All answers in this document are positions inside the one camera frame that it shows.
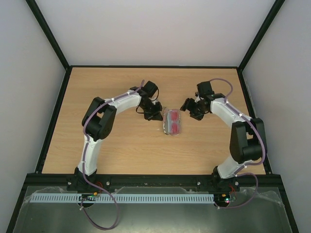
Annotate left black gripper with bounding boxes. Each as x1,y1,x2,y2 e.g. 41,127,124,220
140,100,164,121

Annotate red sunglasses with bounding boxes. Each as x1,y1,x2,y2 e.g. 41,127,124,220
168,109,180,135

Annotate american flag glasses case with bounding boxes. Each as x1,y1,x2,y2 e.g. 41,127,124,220
163,108,181,136

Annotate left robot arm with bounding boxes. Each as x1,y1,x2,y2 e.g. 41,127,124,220
68,81,163,191

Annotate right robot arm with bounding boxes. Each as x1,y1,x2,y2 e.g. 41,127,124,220
180,78,267,190

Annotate right electronics board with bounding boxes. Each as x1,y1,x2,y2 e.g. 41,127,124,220
214,191,237,205

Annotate electronics board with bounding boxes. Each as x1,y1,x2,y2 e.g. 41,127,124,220
78,192,101,201
214,191,237,205

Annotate left electronics board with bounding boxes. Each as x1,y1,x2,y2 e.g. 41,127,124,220
78,192,101,201

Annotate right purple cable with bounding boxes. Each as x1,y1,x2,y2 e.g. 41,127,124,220
210,78,267,210

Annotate purple cable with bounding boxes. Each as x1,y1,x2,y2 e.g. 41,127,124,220
80,80,120,229
210,78,267,210

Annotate black front mounting rail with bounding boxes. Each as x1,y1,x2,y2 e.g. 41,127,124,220
24,173,284,192

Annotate light blue slotted cable duct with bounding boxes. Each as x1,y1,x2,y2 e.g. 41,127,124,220
30,193,214,204

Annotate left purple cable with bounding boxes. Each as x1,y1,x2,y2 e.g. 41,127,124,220
80,80,120,229

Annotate black aluminium frame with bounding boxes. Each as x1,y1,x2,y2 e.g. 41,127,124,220
0,0,311,233

